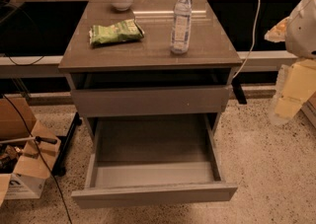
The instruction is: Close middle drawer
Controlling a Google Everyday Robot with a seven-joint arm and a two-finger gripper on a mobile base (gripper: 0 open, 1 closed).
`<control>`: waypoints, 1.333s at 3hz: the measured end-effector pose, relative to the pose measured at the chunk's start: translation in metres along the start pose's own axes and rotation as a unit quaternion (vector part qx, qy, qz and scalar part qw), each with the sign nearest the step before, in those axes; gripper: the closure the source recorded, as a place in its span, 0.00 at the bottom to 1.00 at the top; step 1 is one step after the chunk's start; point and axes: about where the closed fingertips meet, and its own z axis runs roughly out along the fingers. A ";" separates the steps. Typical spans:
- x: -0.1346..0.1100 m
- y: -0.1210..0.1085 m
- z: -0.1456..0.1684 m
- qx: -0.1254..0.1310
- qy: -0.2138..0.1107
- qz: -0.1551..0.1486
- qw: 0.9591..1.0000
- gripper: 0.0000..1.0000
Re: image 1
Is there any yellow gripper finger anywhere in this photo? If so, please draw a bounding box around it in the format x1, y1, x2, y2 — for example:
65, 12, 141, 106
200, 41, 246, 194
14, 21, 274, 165
265, 17, 289, 42

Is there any grey drawer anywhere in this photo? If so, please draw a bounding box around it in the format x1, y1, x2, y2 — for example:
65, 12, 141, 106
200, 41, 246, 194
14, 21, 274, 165
71, 86, 231, 117
72, 114, 237, 208

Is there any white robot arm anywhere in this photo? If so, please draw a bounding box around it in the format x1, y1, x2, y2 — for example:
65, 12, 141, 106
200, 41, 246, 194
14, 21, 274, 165
265, 0, 316, 125

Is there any grey top drawer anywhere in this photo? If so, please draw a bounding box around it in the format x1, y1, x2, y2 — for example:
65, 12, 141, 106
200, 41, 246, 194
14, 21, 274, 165
71, 86, 231, 117

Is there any grey drawer cabinet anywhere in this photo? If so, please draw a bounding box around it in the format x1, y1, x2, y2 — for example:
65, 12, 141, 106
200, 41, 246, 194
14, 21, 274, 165
59, 0, 241, 133

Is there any cardboard box right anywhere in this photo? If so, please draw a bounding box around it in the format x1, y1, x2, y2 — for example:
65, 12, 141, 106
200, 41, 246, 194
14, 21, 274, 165
302, 93, 316, 128

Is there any clear plastic water bottle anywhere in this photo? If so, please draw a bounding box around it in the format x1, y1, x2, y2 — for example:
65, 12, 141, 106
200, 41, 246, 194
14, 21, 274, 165
170, 0, 193, 54

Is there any green snack bag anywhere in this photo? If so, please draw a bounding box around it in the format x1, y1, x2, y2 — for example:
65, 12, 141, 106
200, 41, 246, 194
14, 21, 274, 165
89, 19, 144, 46

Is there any black stand leg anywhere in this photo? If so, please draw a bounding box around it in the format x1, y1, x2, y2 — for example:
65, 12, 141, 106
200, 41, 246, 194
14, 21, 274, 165
52, 112, 82, 177

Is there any open cardboard box left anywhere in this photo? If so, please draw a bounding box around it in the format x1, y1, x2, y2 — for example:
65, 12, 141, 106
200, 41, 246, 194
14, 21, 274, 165
0, 98, 61, 205

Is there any white cable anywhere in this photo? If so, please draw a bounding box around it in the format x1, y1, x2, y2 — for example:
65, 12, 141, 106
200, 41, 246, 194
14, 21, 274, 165
232, 0, 262, 81

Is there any black handled tool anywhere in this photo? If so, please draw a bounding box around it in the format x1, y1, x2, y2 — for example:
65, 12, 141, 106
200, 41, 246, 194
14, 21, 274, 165
0, 136, 57, 145

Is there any black cable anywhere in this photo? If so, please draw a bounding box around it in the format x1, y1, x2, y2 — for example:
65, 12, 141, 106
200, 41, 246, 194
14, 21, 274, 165
0, 93, 73, 224

